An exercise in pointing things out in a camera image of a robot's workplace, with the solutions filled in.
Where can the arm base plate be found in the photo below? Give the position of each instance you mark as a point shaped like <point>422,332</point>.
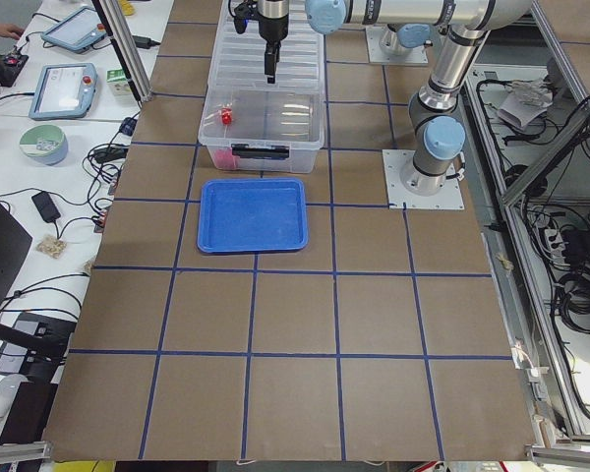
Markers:
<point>402,45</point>
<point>408,189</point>

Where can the blue plastic tray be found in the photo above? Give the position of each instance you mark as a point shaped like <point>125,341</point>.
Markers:
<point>252,215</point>

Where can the snack bag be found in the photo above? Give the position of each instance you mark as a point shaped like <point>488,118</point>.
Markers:
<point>51,246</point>

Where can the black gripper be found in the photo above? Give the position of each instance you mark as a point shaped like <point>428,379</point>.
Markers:
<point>271,29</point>

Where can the person's hand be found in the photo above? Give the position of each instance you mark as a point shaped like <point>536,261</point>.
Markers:
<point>10,31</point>

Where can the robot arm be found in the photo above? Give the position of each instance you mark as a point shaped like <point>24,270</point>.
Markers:
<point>439,137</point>

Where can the red block in box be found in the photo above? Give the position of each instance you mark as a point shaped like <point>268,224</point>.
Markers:
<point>224,159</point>

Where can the green white carton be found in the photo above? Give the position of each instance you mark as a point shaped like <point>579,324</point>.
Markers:
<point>118,82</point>

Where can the red block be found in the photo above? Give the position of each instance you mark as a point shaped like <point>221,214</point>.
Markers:
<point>226,116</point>
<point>224,159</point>

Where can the black power adapter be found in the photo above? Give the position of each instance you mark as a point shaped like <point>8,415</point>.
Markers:
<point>45,206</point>

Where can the teach pendant tablet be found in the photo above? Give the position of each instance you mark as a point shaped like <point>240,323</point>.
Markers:
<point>64,91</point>
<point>77,32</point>

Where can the clear plastic storage box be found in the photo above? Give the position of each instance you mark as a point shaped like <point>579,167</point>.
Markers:
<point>271,131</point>

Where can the aluminium frame post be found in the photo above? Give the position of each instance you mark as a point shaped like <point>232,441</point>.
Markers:
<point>119,33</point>

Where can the green bowl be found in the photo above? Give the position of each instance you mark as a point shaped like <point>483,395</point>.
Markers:
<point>45,144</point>

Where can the white power strip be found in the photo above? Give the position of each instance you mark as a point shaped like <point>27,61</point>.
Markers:
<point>554,243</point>

